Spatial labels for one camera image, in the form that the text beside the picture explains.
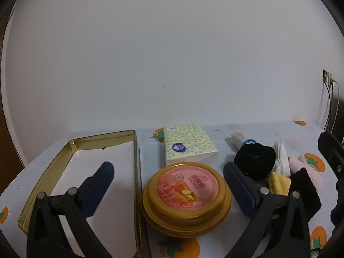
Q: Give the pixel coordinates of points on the black rhinestone cloth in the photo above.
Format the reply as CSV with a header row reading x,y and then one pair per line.
x,y
255,161

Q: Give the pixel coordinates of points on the yellow cloth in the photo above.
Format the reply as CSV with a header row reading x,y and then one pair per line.
x,y
279,184

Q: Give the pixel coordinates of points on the white knitted glove blue cuff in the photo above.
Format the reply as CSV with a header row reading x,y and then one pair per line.
x,y
239,138

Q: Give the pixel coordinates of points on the pink towel yellow hem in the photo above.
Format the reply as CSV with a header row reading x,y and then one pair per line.
x,y
315,178

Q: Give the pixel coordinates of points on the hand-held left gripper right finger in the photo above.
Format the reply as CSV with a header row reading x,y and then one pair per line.
x,y
239,190

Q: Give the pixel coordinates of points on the yellow green patterned tissue pack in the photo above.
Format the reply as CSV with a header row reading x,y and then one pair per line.
x,y
185,142

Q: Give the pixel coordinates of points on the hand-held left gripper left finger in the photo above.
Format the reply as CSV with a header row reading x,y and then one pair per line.
x,y
99,188

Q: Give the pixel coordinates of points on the pale pink cloth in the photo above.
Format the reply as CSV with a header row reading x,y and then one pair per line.
x,y
295,164

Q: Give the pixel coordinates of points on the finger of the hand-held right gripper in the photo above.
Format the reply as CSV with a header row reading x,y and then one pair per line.
x,y
332,150

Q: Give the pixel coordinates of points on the wooden door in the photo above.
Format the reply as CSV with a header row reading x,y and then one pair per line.
x,y
10,145

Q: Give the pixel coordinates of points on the wall socket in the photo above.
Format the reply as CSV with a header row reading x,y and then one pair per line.
x,y
327,76

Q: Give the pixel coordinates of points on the black wristband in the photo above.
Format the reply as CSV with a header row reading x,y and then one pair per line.
x,y
306,193

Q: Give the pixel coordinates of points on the white dotted cloth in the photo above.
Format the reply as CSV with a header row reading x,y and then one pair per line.
x,y
282,161

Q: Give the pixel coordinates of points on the yellow bowl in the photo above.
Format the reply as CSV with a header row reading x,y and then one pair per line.
x,y
185,190

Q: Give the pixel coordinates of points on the rectangular gold tin box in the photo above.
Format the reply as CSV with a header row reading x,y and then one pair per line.
x,y
80,161

